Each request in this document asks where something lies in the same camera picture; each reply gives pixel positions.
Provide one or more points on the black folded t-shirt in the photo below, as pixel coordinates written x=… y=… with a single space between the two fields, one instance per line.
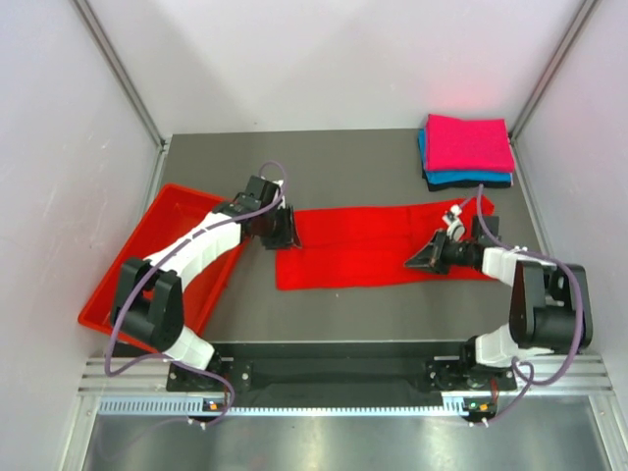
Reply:
x=464 y=184

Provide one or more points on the right aluminium frame post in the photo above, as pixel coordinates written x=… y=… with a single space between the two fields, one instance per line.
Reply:
x=584 y=12

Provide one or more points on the aluminium frame post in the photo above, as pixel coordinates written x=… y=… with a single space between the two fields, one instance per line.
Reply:
x=584 y=12
x=119 y=71

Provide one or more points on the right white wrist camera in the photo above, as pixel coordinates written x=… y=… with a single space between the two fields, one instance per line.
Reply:
x=455 y=228

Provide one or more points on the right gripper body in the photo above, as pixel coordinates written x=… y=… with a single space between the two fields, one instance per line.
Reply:
x=456 y=253

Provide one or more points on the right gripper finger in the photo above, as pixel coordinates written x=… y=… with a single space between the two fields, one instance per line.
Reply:
x=434 y=248
x=424 y=260

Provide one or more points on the red t-shirt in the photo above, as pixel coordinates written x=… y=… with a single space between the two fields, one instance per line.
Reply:
x=366 y=247

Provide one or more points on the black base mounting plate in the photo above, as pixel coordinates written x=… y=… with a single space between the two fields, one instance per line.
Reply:
x=418 y=366

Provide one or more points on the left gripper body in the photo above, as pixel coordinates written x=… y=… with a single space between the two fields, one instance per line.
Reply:
x=276 y=227

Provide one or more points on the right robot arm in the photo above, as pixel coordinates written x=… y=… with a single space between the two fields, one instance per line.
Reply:
x=549 y=312

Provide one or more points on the red plastic bin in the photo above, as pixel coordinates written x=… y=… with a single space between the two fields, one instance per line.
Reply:
x=173 y=213

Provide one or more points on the blue folded t-shirt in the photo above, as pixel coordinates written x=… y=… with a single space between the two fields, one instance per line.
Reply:
x=476 y=177

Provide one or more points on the aluminium front rail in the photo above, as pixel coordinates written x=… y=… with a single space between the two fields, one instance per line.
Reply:
x=146 y=394

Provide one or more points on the pink folded t-shirt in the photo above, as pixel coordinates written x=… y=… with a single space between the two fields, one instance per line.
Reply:
x=467 y=145

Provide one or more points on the left aluminium frame post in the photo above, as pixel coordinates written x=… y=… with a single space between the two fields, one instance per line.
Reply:
x=119 y=71

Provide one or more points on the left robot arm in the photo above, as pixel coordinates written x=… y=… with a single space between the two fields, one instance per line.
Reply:
x=148 y=303

